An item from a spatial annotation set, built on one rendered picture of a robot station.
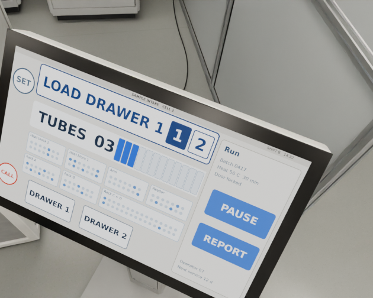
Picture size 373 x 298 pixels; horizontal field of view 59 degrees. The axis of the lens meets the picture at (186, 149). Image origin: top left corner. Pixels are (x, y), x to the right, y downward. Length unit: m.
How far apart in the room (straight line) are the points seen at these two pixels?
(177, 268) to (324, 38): 0.79
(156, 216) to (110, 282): 1.03
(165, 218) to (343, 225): 1.46
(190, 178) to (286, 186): 0.14
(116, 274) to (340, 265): 1.05
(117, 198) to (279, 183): 0.25
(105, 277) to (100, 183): 1.03
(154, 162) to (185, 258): 0.17
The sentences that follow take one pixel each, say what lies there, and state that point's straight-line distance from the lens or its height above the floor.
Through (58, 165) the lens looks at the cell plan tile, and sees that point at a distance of 0.59.
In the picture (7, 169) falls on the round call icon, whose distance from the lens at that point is 0.66.
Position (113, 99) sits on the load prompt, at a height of 1.17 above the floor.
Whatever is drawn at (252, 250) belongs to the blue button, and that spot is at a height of 1.06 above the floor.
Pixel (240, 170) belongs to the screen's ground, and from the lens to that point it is 0.48.
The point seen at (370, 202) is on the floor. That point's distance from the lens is 2.05.
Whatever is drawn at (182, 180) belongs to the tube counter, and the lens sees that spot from 0.50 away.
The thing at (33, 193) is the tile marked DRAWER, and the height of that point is 1.01.
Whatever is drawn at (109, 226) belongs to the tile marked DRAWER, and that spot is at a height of 1.01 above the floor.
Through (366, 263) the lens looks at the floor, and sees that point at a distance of 1.89.
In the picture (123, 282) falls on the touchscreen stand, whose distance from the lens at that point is 1.54.
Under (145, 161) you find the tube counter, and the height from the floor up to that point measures 1.11.
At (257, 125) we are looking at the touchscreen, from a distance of 0.46.
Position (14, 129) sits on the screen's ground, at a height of 1.08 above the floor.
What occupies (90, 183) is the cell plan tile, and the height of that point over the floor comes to 1.05.
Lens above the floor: 1.55
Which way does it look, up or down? 57 degrees down
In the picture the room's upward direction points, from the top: 10 degrees clockwise
